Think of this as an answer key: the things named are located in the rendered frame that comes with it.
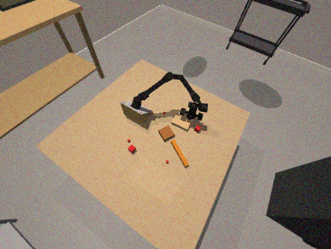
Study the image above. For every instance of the red cube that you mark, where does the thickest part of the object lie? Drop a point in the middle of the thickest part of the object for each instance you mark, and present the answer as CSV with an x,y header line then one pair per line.
x,y
132,148
197,128

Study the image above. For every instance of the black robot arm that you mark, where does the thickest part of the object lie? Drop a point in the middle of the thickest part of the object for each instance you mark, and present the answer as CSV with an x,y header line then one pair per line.
x,y
202,107

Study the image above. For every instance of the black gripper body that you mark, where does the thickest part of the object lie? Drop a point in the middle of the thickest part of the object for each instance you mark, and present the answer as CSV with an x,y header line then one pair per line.
x,y
190,113

